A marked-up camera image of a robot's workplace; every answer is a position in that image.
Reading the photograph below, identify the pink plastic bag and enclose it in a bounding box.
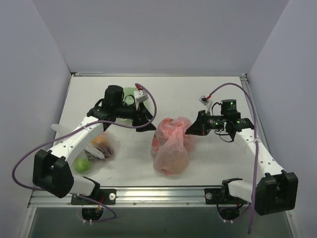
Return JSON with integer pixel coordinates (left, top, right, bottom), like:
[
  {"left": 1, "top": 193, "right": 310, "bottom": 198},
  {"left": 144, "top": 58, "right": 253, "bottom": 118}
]
[{"left": 151, "top": 117, "right": 195, "bottom": 175}]

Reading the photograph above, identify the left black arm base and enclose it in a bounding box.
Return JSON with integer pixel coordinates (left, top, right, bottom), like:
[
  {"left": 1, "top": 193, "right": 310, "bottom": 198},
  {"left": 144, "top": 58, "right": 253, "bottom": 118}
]
[{"left": 70, "top": 188, "right": 117, "bottom": 224}]

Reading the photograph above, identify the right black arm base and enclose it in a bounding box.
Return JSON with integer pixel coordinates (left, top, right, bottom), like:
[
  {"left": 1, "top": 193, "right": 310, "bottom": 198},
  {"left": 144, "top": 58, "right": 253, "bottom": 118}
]
[{"left": 204, "top": 178, "right": 248, "bottom": 224}]

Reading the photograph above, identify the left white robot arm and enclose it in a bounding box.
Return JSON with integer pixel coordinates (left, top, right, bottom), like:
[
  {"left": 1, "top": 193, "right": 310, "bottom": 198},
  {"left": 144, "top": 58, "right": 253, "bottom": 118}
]
[{"left": 32, "top": 83, "right": 156, "bottom": 204}]

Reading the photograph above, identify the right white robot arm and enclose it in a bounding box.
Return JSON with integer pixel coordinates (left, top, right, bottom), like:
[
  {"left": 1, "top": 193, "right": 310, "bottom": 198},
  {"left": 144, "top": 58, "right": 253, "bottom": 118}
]
[{"left": 186, "top": 96, "right": 298, "bottom": 216}]

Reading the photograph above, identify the clear bag of fruits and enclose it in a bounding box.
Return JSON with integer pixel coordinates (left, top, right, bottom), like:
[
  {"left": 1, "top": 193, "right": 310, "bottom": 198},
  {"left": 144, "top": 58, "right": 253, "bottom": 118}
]
[{"left": 71, "top": 132, "right": 120, "bottom": 176}]

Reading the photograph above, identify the green wavy plate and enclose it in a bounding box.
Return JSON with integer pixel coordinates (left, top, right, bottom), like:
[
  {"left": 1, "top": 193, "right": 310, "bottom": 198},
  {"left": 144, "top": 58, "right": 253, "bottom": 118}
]
[{"left": 116, "top": 86, "right": 151, "bottom": 124}]

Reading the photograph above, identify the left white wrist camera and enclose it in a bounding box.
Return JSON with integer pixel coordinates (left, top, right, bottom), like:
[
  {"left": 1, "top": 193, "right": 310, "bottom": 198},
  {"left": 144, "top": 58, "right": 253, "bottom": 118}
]
[{"left": 133, "top": 90, "right": 149, "bottom": 109}]

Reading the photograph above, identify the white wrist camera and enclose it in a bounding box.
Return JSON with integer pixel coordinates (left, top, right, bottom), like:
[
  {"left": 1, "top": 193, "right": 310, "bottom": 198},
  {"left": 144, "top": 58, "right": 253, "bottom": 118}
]
[
  {"left": 199, "top": 96, "right": 214, "bottom": 115},
  {"left": 133, "top": 90, "right": 149, "bottom": 109}
]

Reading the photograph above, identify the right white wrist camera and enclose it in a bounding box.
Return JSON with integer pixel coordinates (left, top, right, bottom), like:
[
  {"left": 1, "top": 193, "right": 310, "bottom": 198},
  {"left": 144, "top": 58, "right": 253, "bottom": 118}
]
[{"left": 199, "top": 96, "right": 214, "bottom": 115}]

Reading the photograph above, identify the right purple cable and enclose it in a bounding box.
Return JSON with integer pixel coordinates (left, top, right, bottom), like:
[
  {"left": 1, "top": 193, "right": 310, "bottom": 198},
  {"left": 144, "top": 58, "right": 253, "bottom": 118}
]
[{"left": 209, "top": 83, "right": 260, "bottom": 235}]

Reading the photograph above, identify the aluminium front rail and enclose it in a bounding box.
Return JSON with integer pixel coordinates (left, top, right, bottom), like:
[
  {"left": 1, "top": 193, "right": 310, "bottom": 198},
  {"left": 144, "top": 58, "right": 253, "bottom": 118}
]
[{"left": 27, "top": 187, "right": 294, "bottom": 208}]

